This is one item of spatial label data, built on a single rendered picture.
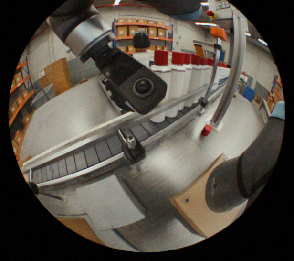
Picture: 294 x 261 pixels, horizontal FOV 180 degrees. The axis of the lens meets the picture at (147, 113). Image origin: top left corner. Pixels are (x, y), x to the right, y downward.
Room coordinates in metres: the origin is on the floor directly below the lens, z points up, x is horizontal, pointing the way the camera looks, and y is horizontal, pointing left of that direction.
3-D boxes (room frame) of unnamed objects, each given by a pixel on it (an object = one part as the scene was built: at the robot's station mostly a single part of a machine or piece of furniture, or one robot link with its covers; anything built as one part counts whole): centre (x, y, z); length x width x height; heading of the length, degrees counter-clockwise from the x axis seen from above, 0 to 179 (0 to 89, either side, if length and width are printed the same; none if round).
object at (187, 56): (0.28, -0.12, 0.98); 0.05 x 0.05 x 0.20
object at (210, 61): (0.39, -0.29, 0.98); 0.05 x 0.05 x 0.20
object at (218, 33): (0.27, -0.19, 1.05); 0.10 x 0.04 x 0.33; 35
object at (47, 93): (1.07, 2.38, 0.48); 0.89 x 0.63 x 0.96; 46
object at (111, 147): (0.33, -0.19, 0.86); 1.65 x 0.08 x 0.04; 125
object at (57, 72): (2.32, 3.34, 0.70); 1.20 x 0.82 x 1.39; 122
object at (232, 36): (0.34, -0.38, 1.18); 0.04 x 0.04 x 0.21
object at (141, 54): (0.52, 0.03, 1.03); 0.09 x 0.09 x 0.30
